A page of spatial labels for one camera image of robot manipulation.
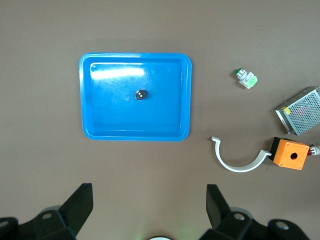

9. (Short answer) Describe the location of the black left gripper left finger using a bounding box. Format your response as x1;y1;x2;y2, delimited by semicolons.
0;183;94;240

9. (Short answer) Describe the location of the blue plastic tray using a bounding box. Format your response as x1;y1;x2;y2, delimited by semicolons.
78;52;193;143

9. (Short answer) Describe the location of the black cylindrical capacitor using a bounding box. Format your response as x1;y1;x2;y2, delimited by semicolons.
135;88;149;101

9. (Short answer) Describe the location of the red green indicator switch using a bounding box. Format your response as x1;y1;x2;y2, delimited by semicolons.
306;140;320;156

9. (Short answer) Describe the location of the green pushbutton switch white body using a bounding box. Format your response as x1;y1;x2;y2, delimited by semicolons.
232;67;259;90

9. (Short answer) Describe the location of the large white curved bracket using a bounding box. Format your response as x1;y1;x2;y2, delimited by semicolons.
209;136;273;173

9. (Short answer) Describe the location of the orange button box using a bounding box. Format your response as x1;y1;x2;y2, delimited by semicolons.
269;136;311;171

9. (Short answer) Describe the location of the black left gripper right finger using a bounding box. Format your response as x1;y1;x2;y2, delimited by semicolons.
199;184;315;240

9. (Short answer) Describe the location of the metal mesh power supply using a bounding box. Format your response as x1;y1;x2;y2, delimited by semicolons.
274;86;320;137

